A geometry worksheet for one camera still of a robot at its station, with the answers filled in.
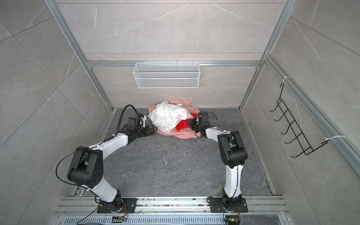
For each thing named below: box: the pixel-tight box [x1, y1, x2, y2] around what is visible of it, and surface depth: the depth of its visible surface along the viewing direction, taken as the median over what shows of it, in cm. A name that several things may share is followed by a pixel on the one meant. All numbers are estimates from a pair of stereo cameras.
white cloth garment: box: [148, 100, 194, 133], surface depth 103 cm
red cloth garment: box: [174, 112, 199, 132], surface depth 103 cm
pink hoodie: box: [148, 99, 201, 139], surface depth 102 cm
